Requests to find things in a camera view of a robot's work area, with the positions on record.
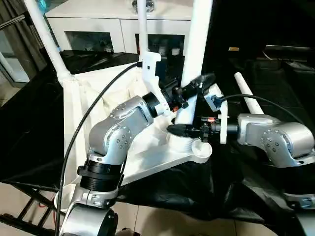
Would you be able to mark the white plastic table leg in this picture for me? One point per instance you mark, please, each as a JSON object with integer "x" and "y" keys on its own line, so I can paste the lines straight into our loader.
{"x": 41, "y": 37}
{"x": 197, "y": 49}
{"x": 246, "y": 93}
{"x": 142, "y": 24}

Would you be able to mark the white plastic table top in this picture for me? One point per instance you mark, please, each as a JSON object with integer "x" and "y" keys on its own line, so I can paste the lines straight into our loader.
{"x": 81, "y": 110}

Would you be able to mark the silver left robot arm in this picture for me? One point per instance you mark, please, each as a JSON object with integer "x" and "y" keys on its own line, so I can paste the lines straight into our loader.
{"x": 115, "y": 132}

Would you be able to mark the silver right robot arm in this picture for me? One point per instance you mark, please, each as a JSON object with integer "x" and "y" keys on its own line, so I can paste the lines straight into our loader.
{"x": 278, "y": 137}

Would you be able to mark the small tan label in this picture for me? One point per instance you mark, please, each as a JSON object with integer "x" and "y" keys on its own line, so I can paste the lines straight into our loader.
{"x": 233, "y": 49}

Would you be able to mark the black plastic mat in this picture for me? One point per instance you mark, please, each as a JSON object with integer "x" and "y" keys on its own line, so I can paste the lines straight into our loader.
{"x": 270, "y": 98}

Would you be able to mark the black draped furniture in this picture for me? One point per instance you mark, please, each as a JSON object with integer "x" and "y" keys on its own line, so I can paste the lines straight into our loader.
{"x": 265, "y": 22}

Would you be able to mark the black parts in clear bag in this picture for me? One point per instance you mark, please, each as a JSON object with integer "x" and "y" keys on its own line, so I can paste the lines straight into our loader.
{"x": 150, "y": 6}

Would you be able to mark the white sideboard cabinet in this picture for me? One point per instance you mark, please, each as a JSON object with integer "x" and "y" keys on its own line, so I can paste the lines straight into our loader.
{"x": 86, "y": 22}

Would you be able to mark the blue white plastic package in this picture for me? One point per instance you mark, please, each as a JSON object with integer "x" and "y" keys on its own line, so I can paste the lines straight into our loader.
{"x": 53, "y": 37}

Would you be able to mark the grey curtain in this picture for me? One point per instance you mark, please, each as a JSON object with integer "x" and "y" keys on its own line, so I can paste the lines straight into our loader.
{"x": 22, "y": 44}

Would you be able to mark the metal rod with black knob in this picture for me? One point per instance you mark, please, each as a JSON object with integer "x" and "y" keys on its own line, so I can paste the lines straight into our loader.
{"x": 12, "y": 22}

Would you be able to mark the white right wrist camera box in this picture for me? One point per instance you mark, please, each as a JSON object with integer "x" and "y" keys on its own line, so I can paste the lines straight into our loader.
{"x": 219, "y": 103}

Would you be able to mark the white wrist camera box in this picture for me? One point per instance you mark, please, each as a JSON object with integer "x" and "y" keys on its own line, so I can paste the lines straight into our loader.
{"x": 151, "y": 68}
{"x": 219, "y": 103}

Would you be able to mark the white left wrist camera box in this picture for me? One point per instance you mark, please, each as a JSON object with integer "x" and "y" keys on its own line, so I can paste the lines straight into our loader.
{"x": 151, "y": 68}

